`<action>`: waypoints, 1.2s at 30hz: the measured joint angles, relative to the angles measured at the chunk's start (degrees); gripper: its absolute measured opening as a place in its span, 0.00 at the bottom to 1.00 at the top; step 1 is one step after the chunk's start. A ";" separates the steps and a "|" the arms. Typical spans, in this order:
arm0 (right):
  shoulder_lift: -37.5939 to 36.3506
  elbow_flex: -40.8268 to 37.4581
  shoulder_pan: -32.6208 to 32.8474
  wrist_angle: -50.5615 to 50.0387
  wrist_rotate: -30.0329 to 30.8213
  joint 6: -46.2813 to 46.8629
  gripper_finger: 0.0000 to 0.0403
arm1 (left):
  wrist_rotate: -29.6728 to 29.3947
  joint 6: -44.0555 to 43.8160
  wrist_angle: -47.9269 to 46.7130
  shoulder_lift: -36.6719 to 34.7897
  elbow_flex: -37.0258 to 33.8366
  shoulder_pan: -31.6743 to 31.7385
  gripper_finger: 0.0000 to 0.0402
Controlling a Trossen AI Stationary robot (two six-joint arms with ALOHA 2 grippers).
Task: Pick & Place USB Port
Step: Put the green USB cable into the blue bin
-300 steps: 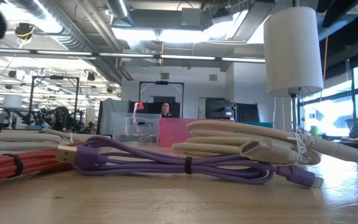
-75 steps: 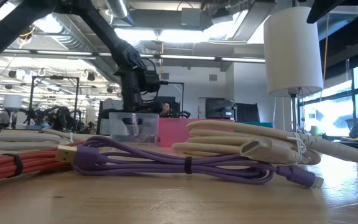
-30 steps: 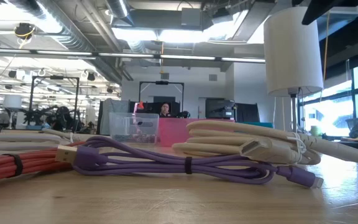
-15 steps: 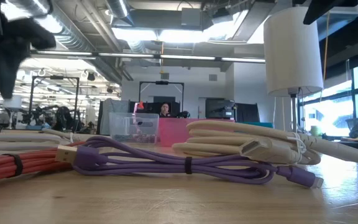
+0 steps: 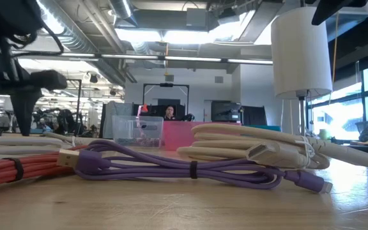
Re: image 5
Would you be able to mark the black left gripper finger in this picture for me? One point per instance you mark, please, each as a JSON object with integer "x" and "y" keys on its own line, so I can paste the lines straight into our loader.
{"x": 24, "y": 111}

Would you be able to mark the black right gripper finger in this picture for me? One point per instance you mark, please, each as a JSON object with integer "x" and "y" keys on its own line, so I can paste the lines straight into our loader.
{"x": 331, "y": 9}

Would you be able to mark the table lamp with white shade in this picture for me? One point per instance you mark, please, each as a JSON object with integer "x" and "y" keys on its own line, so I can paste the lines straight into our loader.
{"x": 299, "y": 48}

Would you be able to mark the grey panel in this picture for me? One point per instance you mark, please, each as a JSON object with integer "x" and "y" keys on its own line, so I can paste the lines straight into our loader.
{"x": 117, "y": 108}

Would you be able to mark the clear plastic bin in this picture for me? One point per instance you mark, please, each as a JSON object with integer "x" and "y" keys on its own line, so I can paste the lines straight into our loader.
{"x": 129, "y": 127}

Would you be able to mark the red desk lamp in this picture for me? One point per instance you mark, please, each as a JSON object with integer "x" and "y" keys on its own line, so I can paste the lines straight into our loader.
{"x": 144, "y": 108}

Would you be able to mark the green cup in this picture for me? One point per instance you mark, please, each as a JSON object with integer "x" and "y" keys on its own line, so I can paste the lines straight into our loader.
{"x": 323, "y": 134}

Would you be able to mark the black screen panel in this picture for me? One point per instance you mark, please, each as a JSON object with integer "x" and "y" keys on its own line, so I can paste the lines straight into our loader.
{"x": 254, "y": 115}

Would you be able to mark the person seated at desk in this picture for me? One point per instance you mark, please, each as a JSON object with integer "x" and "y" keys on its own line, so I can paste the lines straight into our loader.
{"x": 170, "y": 112}

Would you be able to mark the black monitor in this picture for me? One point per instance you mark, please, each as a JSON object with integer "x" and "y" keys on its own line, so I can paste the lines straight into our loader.
{"x": 224, "y": 111}

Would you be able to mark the ceiling light bar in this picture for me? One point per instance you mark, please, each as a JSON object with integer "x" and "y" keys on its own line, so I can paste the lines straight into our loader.
{"x": 190, "y": 58}

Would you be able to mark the pink plastic bin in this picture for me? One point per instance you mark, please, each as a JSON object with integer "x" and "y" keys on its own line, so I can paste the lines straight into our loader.
{"x": 177, "y": 135}

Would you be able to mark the black metal frame stand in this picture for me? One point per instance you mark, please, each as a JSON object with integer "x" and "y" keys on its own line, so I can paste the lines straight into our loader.
{"x": 79, "y": 96}

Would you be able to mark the black metal frame with camera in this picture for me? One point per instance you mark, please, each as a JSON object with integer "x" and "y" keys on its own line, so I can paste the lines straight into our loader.
{"x": 166, "y": 84}

